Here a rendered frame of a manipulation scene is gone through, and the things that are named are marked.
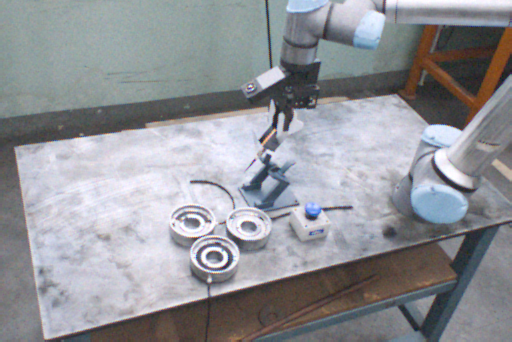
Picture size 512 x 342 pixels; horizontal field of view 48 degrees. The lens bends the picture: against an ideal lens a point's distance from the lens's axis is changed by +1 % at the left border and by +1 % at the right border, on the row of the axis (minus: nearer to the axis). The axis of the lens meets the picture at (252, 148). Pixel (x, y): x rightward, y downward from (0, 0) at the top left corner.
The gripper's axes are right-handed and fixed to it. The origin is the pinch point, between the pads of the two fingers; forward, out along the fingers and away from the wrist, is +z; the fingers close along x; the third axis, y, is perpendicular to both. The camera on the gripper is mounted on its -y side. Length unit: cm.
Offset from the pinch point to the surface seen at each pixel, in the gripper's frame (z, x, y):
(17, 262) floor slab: 100, 70, -60
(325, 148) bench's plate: 19.8, 13.7, 25.8
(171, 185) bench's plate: 19.7, 10.7, -21.0
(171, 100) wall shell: 90, 148, 25
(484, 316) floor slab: 100, -11, 101
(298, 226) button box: 17.0, -14.1, 2.0
